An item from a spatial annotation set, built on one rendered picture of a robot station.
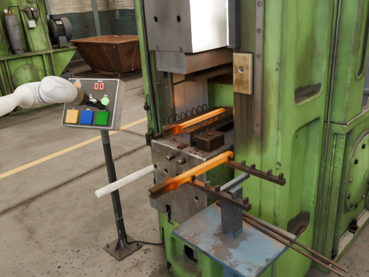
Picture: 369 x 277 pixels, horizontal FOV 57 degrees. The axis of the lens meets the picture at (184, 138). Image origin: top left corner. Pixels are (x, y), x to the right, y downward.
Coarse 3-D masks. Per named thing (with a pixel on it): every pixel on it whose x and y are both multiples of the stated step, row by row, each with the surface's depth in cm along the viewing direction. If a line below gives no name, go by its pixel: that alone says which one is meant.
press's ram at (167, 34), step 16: (144, 0) 156; (160, 0) 149; (176, 0) 142; (192, 0) 138; (208, 0) 144; (224, 0) 151; (160, 16) 152; (176, 16) 145; (192, 16) 140; (208, 16) 147; (224, 16) 154; (160, 32) 155; (176, 32) 148; (192, 32) 142; (208, 32) 149; (224, 32) 156; (160, 48) 158; (176, 48) 151; (192, 48) 144; (208, 48) 151
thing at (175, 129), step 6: (222, 108) 188; (204, 114) 181; (210, 114) 180; (192, 120) 173; (198, 120) 174; (168, 126) 164; (174, 126) 163; (180, 126) 165; (168, 132) 162; (174, 132) 165; (180, 132) 165
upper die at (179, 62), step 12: (216, 48) 163; (228, 48) 169; (156, 60) 163; (168, 60) 157; (180, 60) 152; (192, 60) 153; (204, 60) 158; (216, 60) 164; (228, 60) 171; (180, 72) 154; (192, 72) 154
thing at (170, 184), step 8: (232, 152) 141; (208, 160) 135; (216, 160) 135; (224, 160) 138; (192, 168) 130; (200, 168) 130; (208, 168) 132; (176, 176) 125; (184, 176) 124; (160, 184) 119; (168, 184) 119; (176, 184) 121; (152, 192) 115; (160, 192) 118
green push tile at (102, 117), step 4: (100, 112) 186; (104, 112) 186; (108, 112) 185; (100, 116) 186; (104, 116) 185; (108, 116) 185; (96, 120) 187; (100, 120) 186; (104, 120) 185; (96, 124) 186; (100, 124) 185; (104, 124) 185
